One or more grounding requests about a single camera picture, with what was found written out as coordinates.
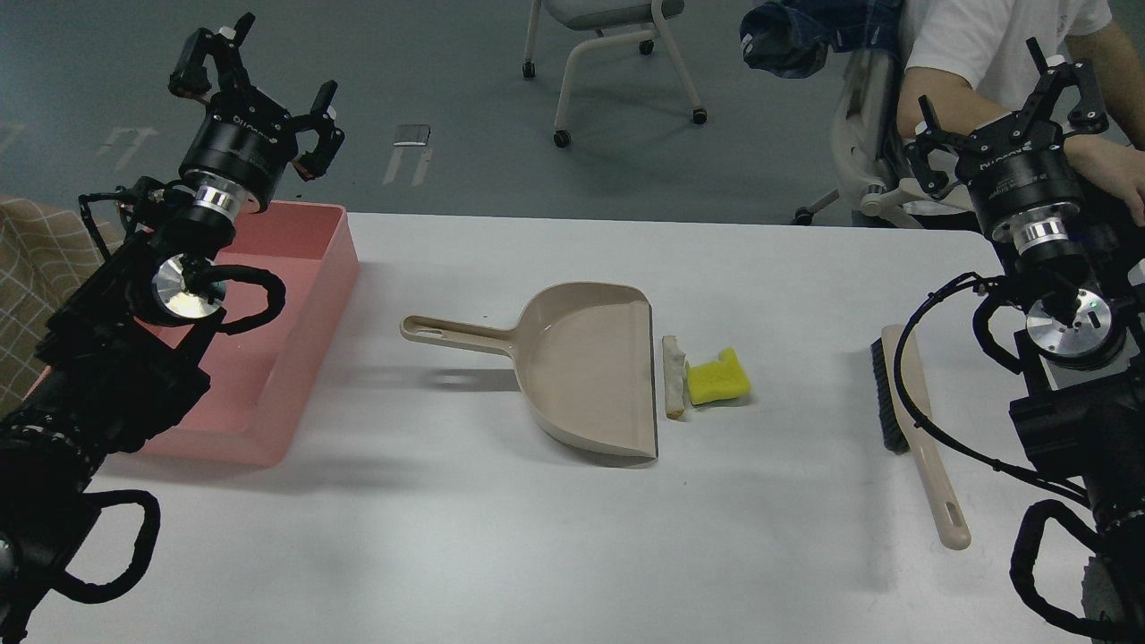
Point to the white bread crust strip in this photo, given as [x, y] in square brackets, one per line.
[674, 376]

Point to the silver floor socket plate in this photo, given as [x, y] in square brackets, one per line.
[412, 135]

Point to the grey office chair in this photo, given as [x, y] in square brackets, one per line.
[873, 181]

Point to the person in white shirt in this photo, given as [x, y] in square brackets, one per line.
[970, 60]

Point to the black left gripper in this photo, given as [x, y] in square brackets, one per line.
[244, 137]

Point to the beige checkered cloth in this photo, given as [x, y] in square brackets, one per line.
[46, 253]

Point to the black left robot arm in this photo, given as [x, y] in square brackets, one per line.
[93, 547]

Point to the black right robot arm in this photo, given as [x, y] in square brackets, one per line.
[1066, 316]

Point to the beige brush black bristles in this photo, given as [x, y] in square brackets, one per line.
[901, 387]

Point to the pink plastic bin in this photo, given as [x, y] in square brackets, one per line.
[268, 340]

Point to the yellow sponge piece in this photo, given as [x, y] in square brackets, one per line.
[721, 380]

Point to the beige plastic dustpan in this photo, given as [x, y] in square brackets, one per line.
[582, 355]

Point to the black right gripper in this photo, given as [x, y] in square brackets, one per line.
[1013, 182]

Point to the dark blue jacket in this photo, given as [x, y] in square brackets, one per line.
[791, 39]

